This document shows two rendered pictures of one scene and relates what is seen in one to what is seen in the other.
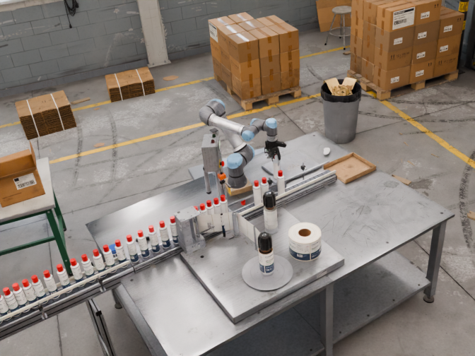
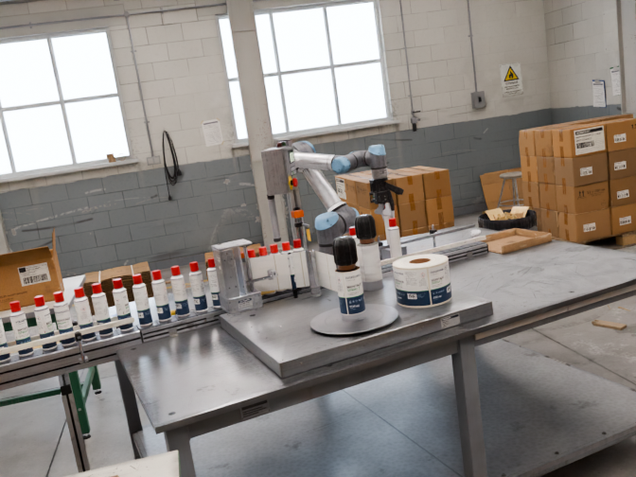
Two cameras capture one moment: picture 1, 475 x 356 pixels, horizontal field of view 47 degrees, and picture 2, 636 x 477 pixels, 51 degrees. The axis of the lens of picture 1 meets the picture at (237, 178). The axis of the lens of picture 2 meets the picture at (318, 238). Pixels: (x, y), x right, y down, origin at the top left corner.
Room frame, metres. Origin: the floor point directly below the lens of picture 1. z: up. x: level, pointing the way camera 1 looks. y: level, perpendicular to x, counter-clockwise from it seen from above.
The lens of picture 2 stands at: (0.17, -0.25, 1.61)
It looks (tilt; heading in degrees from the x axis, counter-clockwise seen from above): 11 degrees down; 5
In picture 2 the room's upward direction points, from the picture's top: 8 degrees counter-clockwise
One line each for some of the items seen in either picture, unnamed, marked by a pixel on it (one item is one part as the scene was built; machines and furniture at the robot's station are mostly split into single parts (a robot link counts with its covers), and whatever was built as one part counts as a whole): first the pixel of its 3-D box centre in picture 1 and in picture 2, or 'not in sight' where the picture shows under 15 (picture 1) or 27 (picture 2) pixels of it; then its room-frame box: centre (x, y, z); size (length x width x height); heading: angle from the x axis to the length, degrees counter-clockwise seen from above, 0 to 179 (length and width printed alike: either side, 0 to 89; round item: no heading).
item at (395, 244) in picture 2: (280, 183); (395, 240); (3.17, -0.30, 0.98); 0.05 x 0.05 x 0.20
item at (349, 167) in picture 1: (349, 167); (509, 240); (3.47, -0.87, 0.85); 0.30 x 0.26 x 0.04; 118
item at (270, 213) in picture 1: (270, 211); (368, 252); (2.79, -0.19, 1.03); 0.09 x 0.09 x 0.30
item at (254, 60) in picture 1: (253, 56); (393, 216); (6.96, -0.39, 0.45); 1.20 x 0.84 x 0.89; 18
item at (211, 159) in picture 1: (211, 152); (280, 169); (3.03, 0.15, 1.38); 0.17 x 0.10 x 0.19; 173
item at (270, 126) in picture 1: (271, 126); (377, 156); (3.33, -0.27, 1.36); 0.09 x 0.08 x 0.11; 54
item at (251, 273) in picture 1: (267, 272); (354, 319); (2.39, -0.12, 0.89); 0.31 x 0.31 x 0.01
